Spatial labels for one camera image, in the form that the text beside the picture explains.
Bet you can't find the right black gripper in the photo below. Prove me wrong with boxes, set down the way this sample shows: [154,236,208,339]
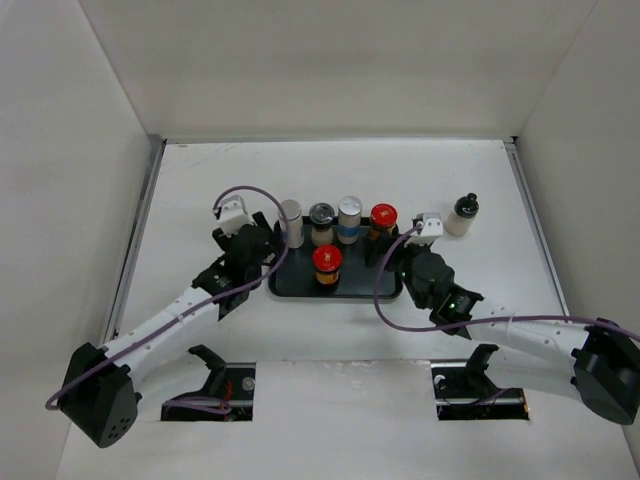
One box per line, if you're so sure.
[364,231,433,309]

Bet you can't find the red lid sauce jar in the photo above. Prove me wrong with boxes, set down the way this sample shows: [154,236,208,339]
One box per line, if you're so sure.
[312,244,343,288]
[367,203,398,240]

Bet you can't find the red lid sauce jar front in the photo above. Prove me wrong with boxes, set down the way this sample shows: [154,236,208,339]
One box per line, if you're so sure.
[312,244,343,288]

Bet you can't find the white cap blue label bottle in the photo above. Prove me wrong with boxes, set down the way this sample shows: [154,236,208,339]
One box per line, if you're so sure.
[337,196,362,245]

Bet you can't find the silver lid salt jar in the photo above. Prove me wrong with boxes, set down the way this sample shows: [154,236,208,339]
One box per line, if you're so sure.
[278,199,304,249]

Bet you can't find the clear lid pepper shaker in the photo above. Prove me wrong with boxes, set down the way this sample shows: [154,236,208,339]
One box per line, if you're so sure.
[309,202,335,247]

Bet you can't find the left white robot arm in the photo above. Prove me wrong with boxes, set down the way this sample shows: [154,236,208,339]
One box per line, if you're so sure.
[46,212,282,448]

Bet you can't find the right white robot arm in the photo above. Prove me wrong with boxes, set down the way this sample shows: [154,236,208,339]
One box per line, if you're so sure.
[364,226,639,425]

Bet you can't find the black cap small bottle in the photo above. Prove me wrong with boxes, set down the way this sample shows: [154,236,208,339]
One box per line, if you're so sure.
[444,192,479,237]

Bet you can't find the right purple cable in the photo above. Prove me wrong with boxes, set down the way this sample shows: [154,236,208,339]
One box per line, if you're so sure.
[372,224,640,344]

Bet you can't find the purple cable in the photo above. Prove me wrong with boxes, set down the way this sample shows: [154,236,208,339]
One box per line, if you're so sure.
[45,185,292,412]
[372,224,640,344]

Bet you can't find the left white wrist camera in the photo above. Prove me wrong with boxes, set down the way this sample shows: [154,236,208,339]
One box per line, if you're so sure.
[213,195,253,236]

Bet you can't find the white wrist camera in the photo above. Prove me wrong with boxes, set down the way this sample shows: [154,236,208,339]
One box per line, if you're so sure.
[213,195,253,236]
[409,212,444,246]

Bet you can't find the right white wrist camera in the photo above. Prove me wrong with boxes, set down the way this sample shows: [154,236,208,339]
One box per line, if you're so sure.
[409,212,444,246]

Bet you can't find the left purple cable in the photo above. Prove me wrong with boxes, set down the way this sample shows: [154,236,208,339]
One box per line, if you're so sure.
[45,185,292,412]

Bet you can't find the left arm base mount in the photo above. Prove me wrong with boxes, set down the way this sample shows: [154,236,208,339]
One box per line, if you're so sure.
[160,345,257,422]

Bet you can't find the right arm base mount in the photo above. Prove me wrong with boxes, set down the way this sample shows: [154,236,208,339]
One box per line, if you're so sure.
[431,344,529,421]

